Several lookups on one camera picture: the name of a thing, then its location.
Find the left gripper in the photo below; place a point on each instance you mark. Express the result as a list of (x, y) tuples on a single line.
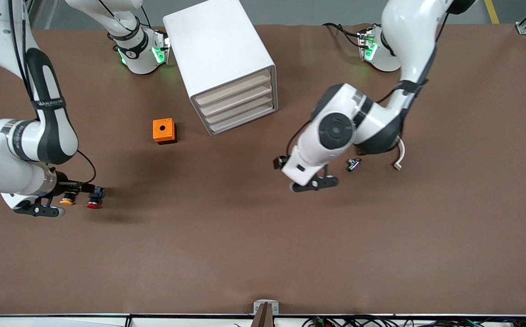
[(282, 162)]

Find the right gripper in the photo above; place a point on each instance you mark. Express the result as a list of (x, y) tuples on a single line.
[(66, 185)]

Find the red push button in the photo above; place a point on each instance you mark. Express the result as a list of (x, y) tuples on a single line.
[(93, 205)]

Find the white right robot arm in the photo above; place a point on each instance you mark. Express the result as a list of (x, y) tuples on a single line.
[(17, 141)]

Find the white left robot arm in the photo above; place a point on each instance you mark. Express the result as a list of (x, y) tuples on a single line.
[(408, 36)]

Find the yellow push button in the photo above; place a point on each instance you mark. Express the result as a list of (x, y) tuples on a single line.
[(66, 201)]

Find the beige lowest drawer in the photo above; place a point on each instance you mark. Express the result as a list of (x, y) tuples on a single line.
[(231, 121)]

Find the beige topmost drawer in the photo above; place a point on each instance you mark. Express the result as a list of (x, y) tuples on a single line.
[(233, 88)]

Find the white drawer cabinet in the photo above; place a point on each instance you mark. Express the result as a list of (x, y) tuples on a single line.
[(217, 45)]

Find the silver metal tee fitting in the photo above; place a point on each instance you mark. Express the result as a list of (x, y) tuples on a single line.
[(353, 164)]

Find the white semicircular pipe clamp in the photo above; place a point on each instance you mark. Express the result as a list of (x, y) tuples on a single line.
[(401, 156)]

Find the orange box with hole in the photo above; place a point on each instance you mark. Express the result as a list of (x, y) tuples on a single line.
[(160, 135)]

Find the white table edge rail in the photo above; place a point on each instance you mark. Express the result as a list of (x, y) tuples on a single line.
[(108, 320)]

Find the grey metal camera bracket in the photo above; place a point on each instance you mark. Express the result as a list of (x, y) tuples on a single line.
[(274, 309)]

